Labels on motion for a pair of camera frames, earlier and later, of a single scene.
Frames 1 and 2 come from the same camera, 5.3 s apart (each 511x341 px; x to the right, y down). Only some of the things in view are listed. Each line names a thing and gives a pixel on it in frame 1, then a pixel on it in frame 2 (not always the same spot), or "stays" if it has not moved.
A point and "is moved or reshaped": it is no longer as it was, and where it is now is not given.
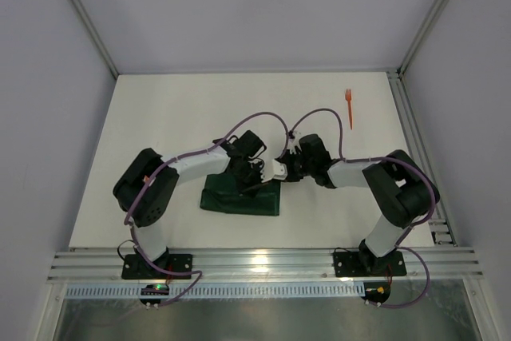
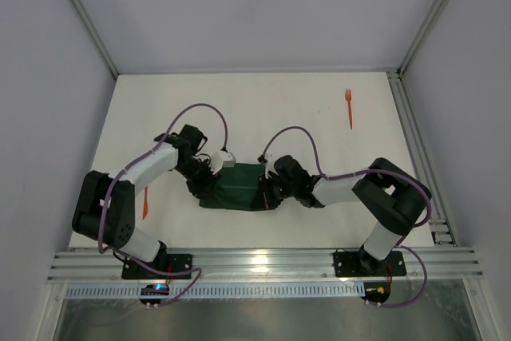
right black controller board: x=376 y=291 stays
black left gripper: x=247 y=173 → x=205 y=183
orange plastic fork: x=348 y=93 stays
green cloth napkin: x=220 y=194 is moved or reshaped
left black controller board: x=156 y=289 stays
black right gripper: x=294 y=164 → x=267 y=191
